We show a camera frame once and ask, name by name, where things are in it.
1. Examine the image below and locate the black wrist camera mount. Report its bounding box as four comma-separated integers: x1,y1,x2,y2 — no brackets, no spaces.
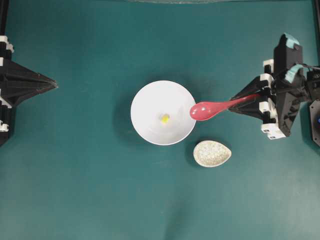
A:
273,33,307,137

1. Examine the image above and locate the black left frame rail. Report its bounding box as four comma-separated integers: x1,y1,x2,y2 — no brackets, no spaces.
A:
0,0,9,36

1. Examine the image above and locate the black right frame rail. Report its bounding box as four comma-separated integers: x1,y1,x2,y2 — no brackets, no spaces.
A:
312,0,320,65

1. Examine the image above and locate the pink plastic soup spoon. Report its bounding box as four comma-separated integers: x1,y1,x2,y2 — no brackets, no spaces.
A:
189,94,260,121

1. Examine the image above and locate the speckled ceramic spoon rest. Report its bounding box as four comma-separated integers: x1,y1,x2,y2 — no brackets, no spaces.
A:
193,140,232,168

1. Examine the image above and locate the yellow hexagonal prism block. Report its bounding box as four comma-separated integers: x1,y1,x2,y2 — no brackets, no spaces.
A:
160,114,170,124

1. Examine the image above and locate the white round bowl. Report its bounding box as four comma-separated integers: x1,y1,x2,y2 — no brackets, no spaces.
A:
130,80,196,146

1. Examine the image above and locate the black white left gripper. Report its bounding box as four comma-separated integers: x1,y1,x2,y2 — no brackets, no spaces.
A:
0,35,59,147

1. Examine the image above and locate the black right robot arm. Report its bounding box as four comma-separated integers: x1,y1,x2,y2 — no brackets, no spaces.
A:
229,59,320,145

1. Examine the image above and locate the green mat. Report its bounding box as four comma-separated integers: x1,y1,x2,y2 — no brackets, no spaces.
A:
0,0,320,240

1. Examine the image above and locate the black frame rail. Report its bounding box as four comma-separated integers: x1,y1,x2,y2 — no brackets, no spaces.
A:
312,0,320,65
0,0,9,36

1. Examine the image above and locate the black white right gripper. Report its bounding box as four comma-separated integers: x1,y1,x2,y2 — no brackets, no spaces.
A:
228,59,286,139

